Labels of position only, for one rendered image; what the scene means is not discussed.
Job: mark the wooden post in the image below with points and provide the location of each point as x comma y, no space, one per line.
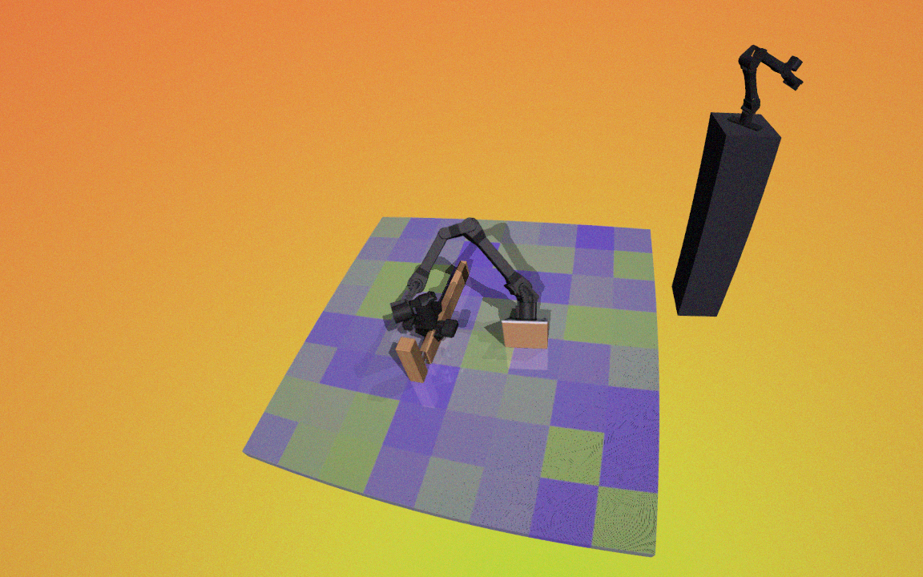
411,358

